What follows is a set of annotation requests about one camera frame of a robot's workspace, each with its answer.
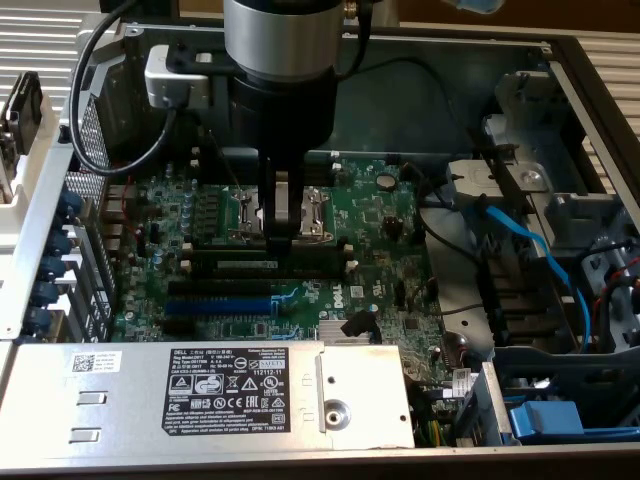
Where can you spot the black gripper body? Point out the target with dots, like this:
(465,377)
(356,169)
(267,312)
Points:
(285,115)

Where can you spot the green RAM stick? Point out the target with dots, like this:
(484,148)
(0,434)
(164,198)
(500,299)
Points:
(240,263)

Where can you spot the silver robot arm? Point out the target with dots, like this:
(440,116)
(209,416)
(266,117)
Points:
(280,35)

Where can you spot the RAM slot with white latches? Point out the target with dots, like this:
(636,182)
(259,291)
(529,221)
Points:
(320,175)
(320,163)
(300,275)

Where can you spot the silver CPU socket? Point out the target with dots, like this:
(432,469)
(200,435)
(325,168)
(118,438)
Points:
(245,215)

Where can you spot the long black expansion slot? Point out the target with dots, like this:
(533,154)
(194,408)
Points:
(220,288)

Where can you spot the green Dell motherboard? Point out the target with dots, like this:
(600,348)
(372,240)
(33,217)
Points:
(370,220)

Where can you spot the grey open PC case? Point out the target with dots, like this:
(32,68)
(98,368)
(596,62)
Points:
(400,125)

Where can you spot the long blue expansion slot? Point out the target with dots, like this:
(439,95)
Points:
(215,307)

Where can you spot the silver coin cell battery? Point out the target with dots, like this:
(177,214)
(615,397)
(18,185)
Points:
(385,181)

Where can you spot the silver chipset heatsink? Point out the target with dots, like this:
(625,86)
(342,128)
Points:
(330,332)

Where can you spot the short black expansion slot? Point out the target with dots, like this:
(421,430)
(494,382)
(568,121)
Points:
(177,327)

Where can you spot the white corner block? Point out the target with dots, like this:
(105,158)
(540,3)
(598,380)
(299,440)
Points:
(112,47)

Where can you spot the silver disk bay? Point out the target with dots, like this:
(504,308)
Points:
(465,172)

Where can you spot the blue slot retention clip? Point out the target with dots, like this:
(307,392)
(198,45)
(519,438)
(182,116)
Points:
(47,293)
(53,268)
(39,320)
(59,245)
(71,204)

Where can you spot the black plastic bar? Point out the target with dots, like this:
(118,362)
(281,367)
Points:
(500,171)

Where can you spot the silver power supply unit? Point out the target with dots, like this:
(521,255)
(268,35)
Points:
(125,400)

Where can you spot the grey plastic bay cover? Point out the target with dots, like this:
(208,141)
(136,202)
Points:
(530,100)

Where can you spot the black graphics card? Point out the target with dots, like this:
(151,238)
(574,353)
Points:
(27,110)

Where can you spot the blue plastic drive latch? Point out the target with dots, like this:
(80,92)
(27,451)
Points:
(545,420)

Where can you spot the black ribbed plastic bracket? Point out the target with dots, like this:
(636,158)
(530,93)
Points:
(515,300)

